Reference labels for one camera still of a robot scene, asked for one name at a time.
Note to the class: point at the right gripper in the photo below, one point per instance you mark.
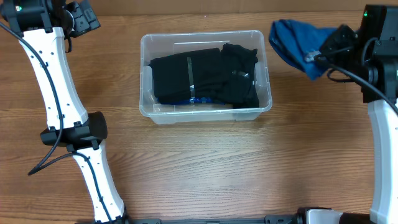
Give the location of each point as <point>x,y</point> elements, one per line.
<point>328,46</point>

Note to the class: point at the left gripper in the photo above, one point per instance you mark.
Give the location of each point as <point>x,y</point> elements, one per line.
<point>83,23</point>

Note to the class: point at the blue denim jeans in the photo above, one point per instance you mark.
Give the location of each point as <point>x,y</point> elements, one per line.
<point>294,40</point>

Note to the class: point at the blue green sequin cloth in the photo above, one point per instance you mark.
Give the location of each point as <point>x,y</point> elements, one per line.
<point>190,101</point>

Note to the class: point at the black cloth with tape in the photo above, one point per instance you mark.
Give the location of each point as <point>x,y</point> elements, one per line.
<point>251,100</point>

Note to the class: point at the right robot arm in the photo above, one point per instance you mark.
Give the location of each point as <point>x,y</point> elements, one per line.
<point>368,58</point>

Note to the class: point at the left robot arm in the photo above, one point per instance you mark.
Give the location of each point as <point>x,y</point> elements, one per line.
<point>45,29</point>

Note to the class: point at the clear plastic storage bin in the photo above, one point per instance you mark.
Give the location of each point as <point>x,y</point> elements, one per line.
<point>160,45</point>

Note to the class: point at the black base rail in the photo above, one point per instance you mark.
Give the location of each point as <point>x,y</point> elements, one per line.
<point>268,219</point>

